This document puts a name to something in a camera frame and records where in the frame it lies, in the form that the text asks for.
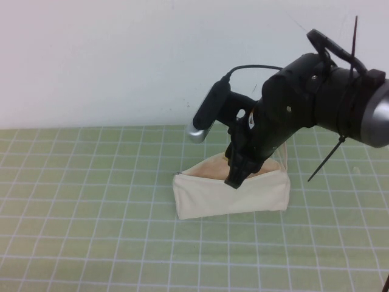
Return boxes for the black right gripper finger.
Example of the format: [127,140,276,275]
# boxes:
[224,142,235,167]
[224,145,260,190]

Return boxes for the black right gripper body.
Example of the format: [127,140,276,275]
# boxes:
[226,100,300,176]

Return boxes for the cream fabric pencil case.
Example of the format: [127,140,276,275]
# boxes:
[172,142,291,221]

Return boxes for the black zip tie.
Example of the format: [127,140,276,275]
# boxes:
[307,135,348,183]
[348,15,359,80]

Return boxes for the green grid cutting mat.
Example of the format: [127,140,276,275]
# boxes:
[0,123,389,292]

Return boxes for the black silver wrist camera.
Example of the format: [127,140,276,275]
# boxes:
[185,77,256,144]

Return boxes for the thin black camera cable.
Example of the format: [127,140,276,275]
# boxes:
[224,64,285,83]

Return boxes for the thick black looped cable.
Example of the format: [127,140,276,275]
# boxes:
[305,29,370,75]

